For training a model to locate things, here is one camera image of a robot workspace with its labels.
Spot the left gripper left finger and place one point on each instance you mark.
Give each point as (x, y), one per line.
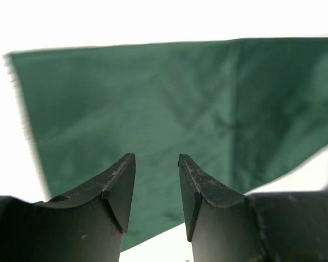
(86, 223)

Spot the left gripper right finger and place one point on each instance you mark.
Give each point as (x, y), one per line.
(225, 225)

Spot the dark green cloth napkin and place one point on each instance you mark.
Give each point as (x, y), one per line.
(247, 111)

